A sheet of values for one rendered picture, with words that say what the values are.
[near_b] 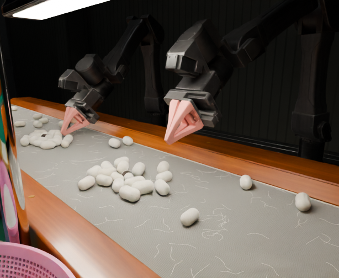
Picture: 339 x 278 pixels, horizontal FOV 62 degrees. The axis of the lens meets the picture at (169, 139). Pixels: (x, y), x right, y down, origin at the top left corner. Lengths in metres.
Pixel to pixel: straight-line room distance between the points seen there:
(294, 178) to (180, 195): 0.20
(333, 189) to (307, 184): 0.04
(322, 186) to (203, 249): 0.24
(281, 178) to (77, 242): 0.35
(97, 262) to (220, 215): 0.19
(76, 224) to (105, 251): 0.06
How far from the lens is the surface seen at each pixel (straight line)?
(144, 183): 0.46
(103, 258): 0.30
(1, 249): 0.34
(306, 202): 0.45
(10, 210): 0.34
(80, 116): 0.84
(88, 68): 0.81
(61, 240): 0.33
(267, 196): 0.48
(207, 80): 0.52
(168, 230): 0.38
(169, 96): 0.54
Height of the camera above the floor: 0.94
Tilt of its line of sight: 15 degrees down
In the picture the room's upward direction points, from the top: straight up
